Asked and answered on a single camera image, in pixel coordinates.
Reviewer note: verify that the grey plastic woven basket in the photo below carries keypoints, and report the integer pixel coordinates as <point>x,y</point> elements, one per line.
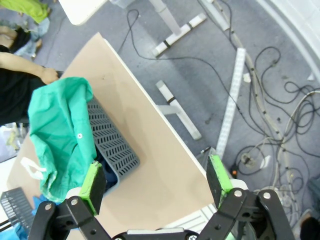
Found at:
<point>15,207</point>
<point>112,142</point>

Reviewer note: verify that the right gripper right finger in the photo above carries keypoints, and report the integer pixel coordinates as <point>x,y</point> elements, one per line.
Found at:
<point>220,180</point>

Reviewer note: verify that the white table with white legs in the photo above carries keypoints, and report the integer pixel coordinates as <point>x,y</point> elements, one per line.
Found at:
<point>80,10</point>

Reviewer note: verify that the lime green cloth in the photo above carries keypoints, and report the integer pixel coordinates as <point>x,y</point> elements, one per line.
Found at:
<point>25,7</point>

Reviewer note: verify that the light blue denim jeans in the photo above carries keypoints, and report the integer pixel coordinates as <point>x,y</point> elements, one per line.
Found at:
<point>42,27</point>

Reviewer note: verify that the person's left hand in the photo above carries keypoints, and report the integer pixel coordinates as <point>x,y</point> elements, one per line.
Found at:
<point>50,75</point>

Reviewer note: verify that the white ridged base plate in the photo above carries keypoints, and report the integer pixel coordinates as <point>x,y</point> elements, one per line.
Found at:
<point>192,217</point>

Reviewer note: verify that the person in black t-shirt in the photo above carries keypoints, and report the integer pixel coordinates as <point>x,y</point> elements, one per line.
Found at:
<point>12,100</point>

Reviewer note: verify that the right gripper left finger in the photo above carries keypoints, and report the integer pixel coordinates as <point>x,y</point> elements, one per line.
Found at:
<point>95,185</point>

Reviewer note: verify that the navy blue garment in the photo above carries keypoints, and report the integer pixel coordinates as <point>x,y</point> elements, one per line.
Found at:
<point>110,175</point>

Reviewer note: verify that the person's left forearm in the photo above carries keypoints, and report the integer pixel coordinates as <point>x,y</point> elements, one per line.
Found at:
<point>20,63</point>

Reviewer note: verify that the black garment on mannequin feet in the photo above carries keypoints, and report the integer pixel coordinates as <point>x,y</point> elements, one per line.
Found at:
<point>22,40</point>

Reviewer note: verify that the white table leg foot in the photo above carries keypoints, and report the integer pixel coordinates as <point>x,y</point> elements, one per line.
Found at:
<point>185,117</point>

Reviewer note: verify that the royal blue t-shirt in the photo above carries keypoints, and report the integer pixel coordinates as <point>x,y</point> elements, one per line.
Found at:
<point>41,201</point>

